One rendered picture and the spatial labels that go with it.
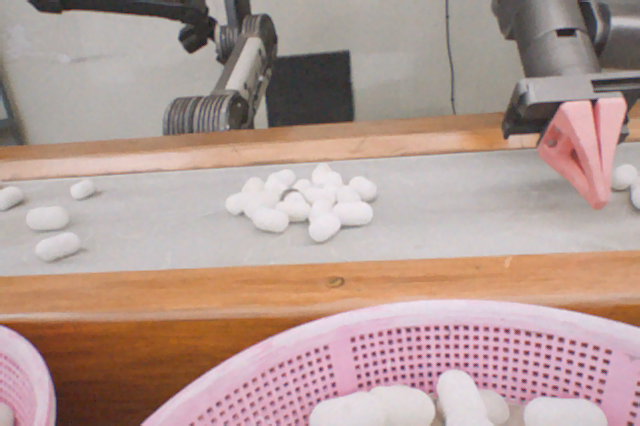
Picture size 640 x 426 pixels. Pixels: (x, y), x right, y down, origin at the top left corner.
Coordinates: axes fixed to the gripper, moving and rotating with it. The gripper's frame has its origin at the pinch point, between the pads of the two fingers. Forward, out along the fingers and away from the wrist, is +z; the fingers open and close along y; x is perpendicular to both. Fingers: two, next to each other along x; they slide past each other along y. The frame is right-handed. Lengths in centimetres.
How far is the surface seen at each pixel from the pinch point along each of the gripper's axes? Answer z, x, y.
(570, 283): 9.5, -8.5, -7.1
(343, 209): -0.6, 1.4, -19.4
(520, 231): 2.1, 1.1, -5.8
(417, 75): -152, 151, 11
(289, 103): -143, 155, -53
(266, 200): -3.0, 3.4, -26.4
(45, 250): 3.0, -1.1, -43.0
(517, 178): -7.2, 9.1, -2.4
